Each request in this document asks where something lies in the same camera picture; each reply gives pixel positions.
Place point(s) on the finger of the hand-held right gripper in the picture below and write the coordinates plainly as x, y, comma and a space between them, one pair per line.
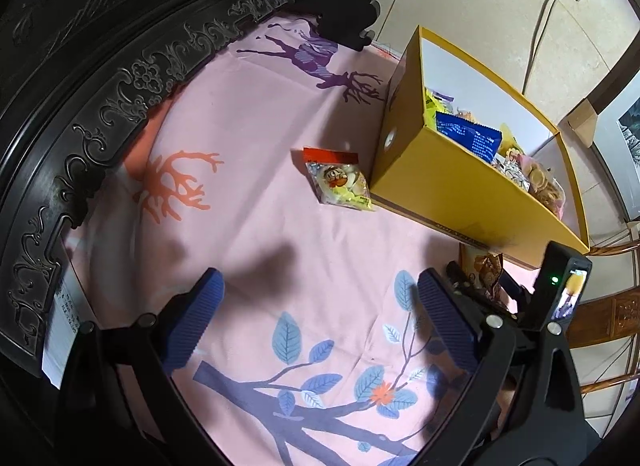
515, 293
457, 278

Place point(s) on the clear packet of round cookies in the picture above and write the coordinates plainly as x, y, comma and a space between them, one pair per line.
542, 185

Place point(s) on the pink printed blanket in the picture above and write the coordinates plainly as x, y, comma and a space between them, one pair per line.
250, 246

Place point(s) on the white paper label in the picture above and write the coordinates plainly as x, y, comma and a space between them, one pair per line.
60, 331

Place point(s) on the dark carved wooden bed frame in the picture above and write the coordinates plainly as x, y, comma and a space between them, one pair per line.
75, 95

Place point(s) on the red and yellow snack packet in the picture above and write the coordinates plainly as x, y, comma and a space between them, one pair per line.
340, 180

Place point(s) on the brown wooden chair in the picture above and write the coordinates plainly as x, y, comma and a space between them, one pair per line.
615, 316

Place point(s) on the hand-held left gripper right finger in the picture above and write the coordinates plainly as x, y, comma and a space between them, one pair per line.
445, 321

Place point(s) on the yellow cardboard box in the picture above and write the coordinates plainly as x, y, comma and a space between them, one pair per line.
450, 185

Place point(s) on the framed wall picture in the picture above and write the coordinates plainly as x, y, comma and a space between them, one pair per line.
620, 115

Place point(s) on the brown printed snack packet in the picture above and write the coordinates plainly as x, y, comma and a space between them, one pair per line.
482, 266

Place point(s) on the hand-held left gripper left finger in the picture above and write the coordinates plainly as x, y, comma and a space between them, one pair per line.
200, 316

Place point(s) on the blue snack packet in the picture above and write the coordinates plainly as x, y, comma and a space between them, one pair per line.
467, 138

